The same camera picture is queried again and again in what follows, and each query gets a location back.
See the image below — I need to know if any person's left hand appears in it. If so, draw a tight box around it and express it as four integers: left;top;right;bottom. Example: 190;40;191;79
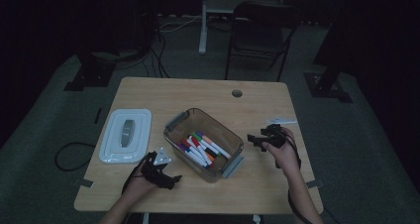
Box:
122;166;160;203

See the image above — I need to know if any black folding chair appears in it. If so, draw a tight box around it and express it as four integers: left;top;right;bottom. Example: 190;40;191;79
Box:
225;0;300;83

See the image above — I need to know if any transparent brown storage box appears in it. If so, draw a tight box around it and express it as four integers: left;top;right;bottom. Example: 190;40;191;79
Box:
162;107;246;184

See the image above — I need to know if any bundle of black cables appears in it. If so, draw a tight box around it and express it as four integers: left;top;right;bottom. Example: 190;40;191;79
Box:
115;32;171;79

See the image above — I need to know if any white floor cable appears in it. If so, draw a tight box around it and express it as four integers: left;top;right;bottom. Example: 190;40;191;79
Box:
157;15;203;34

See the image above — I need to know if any right hand-held gripper cable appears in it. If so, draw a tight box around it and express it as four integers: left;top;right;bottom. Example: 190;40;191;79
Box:
286;133;313;224

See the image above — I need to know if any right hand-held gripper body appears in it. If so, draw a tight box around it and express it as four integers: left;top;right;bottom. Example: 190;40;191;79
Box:
261;117;298;149

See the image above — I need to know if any person's right hand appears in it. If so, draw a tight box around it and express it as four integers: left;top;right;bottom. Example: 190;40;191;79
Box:
262;127;301;178

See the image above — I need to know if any white box lid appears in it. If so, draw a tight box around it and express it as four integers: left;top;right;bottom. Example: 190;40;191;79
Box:
98;108;154;165

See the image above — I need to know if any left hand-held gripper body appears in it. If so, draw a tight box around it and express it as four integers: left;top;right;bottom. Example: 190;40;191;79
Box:
141;147;176;190

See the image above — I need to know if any blue capped white marker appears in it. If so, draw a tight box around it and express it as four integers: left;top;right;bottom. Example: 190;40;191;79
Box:
177;144;207;168

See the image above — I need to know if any black stand base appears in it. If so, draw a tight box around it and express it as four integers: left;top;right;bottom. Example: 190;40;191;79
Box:
303;19;354;104
63;50;117;93

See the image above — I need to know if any red capped white marker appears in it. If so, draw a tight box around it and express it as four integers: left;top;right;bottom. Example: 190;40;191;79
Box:
181;139;202;159
190;136;212;166

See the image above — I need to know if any white desk frame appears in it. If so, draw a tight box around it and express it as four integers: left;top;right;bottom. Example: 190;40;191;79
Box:
197;0;289;56

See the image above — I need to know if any black equipment rack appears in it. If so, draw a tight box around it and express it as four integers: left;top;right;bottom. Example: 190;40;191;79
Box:
75;0;159;58

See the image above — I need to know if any grey tape piece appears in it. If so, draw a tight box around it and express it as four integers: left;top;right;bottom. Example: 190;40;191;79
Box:
72;178;94;188
305;179;325;189

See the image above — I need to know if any black looped floor cable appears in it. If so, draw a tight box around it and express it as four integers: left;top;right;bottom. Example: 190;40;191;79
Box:
53;141;97;172

